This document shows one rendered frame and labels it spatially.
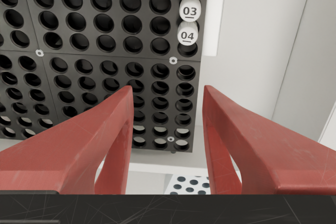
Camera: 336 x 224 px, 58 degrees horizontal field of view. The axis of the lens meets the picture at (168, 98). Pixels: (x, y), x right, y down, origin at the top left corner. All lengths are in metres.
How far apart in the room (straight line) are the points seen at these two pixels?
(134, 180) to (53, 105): 0.30
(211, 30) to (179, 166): 0.12
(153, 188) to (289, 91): 0.33
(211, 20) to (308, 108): 0.10
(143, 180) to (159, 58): 0.35
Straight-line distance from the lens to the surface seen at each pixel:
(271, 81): 0.30
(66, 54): 0.22
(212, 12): 0.25
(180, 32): 0.18
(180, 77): 0.21
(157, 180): 0.52
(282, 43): 0.28
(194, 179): 0.47
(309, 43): 0.25
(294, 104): 0.27
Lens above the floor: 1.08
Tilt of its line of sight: 53 degrees down
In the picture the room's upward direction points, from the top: 172 degrees counter-clockwise
